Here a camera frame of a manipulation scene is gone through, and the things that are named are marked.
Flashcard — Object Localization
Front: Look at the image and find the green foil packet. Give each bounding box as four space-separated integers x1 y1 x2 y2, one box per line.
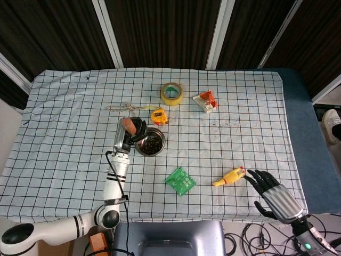
164 166 197 197

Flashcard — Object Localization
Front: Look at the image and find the yellow rubber chicken toy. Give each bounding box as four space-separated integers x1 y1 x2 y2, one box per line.
212 165 246 187

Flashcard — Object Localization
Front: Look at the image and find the white partition post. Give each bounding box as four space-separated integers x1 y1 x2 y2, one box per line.
0 52 31 95
257 0 304 69
311 79 341 105
92 0 125 69
206 0 236 70

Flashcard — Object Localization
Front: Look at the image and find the short wooden stick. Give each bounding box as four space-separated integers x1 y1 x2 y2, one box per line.
122 118 137 135

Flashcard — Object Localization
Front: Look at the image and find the white black checkered tablecloth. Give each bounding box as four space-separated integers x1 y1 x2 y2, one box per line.
0 68 307 223

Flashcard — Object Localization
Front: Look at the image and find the grey robot torso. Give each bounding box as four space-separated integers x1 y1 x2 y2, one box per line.
111 220 227 256

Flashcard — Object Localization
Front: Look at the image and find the white sneaker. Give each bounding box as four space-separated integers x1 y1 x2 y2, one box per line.
321 108 341 145

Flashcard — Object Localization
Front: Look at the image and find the stainless steel bowl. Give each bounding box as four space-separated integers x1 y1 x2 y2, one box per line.
134 127 166 157

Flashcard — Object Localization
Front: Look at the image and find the orange block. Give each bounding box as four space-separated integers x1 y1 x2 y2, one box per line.
89 232 109 253

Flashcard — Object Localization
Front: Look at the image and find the braided beige rope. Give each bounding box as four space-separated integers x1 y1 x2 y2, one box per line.
106 103 154 119

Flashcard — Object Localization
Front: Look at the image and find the yellow tape measure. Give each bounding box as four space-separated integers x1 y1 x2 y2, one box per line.
150 107 169 125

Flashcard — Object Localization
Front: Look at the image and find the crumpled white orange snack bag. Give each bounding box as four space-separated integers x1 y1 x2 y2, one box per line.
192 90 218 115

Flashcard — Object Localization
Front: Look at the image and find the yellowish packing tape roll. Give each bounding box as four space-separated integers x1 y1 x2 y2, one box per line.
160 82 184 107

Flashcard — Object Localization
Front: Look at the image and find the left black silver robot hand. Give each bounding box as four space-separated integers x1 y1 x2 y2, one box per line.
113 116 147 154

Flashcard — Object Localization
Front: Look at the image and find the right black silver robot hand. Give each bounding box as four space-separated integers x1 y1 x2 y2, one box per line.
246 169 304 223

